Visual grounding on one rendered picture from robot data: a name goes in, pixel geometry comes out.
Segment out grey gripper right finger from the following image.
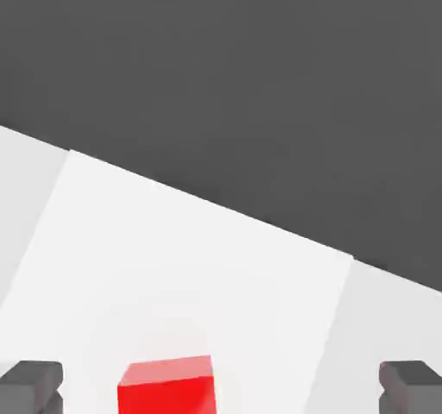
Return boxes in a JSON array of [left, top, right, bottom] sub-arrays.
[[378, 359, 442, 414]]

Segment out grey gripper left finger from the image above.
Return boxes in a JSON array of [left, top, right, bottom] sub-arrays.
[[0, 360, 65, 414]]

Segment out small red cube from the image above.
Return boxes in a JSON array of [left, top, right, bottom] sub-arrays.
[[117, 354, 218, 414]]

